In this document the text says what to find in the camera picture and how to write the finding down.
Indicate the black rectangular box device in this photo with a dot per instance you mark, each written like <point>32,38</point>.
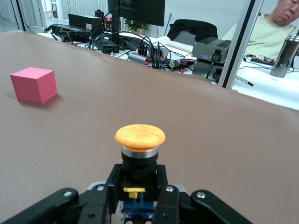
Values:
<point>79,22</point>

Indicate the slanted aluminium frame post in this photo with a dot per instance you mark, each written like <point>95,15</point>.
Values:
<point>244,35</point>

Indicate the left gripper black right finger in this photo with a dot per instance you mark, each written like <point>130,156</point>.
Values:
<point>177,207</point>

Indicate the black monitor stand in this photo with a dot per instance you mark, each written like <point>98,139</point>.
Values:
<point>116,35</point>

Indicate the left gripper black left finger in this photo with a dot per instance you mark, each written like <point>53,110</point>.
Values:
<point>93,205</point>

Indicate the black flat electronics unit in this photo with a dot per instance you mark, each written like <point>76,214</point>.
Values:
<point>70,29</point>

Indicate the brown paper table cover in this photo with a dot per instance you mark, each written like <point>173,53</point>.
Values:
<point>210,140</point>

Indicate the green potted plant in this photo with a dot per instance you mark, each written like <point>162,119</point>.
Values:
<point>136,25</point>

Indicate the grey usb hub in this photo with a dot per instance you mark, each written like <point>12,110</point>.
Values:
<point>137,58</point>

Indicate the pink foam cube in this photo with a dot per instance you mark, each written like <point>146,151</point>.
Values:
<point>32,86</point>

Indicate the black computer monitor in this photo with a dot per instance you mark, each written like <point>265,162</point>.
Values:
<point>140,11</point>

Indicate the grey upright frame post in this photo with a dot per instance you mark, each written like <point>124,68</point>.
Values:
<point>22,14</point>

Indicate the man in pale green shirt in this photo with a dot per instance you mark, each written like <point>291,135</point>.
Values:
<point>268,35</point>

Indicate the black office chair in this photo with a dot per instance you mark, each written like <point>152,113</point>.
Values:
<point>194,29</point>

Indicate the white long flat box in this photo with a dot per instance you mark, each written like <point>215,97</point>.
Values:
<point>177,45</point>

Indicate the stainless steel tumbler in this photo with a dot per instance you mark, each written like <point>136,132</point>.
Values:
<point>283,58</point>

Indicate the small circuit board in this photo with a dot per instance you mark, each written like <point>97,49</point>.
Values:
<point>264,59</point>

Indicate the grey finned mini computer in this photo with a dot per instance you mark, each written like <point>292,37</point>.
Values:
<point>205,50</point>

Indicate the white desk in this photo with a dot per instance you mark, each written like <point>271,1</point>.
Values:
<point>268,93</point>

